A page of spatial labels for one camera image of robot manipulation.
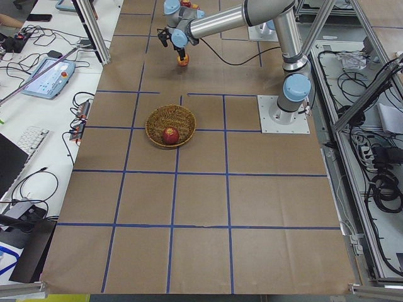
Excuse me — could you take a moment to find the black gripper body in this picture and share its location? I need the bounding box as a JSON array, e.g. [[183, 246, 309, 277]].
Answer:
[[173, 45, 186, 54]]

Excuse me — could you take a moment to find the red yellow apple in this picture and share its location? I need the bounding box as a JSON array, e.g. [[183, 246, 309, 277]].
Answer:
[[177, 54, 190, 67]]

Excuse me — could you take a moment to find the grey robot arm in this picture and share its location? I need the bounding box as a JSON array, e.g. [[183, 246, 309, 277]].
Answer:
[[157, 0, 312, 125]]

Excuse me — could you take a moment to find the red apple on plate rear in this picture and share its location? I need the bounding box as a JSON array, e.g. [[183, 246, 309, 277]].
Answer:
[[180, 0, 191, 8]]

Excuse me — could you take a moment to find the woven wicker basket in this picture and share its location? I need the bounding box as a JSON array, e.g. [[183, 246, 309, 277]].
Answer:
[[145, 104, 196, 148]]

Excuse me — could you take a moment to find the dark red apple in basket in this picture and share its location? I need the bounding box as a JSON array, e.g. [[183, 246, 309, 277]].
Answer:
[[162, 126, 179, 145]]

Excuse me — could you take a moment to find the teach pendant tablet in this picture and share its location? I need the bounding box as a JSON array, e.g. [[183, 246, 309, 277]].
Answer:
[[21, 57, 76, 99]]

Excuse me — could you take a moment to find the white keyboard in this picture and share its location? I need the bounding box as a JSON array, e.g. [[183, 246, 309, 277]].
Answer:
[[16, 126, 50, 159]]

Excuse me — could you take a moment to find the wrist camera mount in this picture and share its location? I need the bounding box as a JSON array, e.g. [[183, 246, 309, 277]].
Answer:
[[157, 28, 171, 48]]

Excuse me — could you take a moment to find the left black braided cable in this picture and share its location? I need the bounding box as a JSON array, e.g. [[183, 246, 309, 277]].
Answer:
[[197, 37, 283, 66]]

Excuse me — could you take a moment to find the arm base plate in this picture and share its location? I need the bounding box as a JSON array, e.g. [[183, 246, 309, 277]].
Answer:
[[248, 26, 278, 42], [257, 95, 310, 135]]

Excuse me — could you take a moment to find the aluminium frame post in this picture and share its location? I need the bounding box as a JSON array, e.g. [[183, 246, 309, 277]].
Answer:
[[72, 0, 111, 65]]

